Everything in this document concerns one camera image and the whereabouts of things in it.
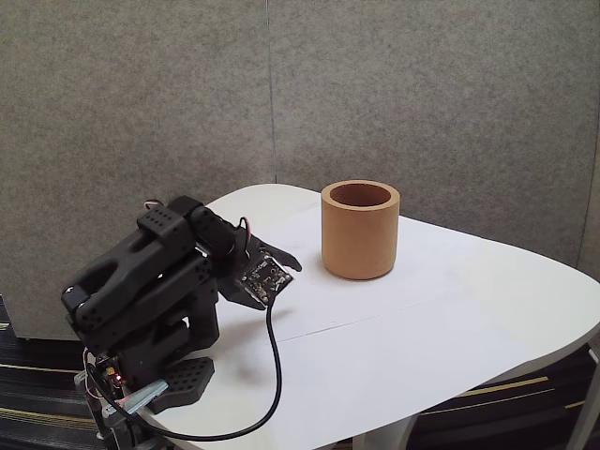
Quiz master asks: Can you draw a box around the brown cylindrical pen holder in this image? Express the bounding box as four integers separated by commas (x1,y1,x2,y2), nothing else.
321,179,402,281

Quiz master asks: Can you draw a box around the grey metal table clamp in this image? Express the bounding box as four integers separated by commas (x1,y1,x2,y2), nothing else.
73,372,169,450

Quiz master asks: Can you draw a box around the motor controller circuit board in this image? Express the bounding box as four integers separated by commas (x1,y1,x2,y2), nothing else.
86,354,128,391

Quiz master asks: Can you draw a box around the grey felt partition panel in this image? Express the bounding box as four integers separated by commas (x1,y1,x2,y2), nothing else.
268,0,600,282
0,0,278,341

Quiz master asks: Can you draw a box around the white table leg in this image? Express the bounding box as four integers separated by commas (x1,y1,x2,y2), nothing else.
352,412,417,450
566,339,600,450

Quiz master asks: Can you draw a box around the bare circuit board camera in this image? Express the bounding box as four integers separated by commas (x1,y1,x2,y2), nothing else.
239,250,295,306

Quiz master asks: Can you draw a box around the black camera cable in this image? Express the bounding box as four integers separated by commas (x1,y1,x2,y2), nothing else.
83,299,284,442

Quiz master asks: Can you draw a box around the thin white wire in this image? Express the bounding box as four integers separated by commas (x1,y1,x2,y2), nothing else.
82,347,107,400

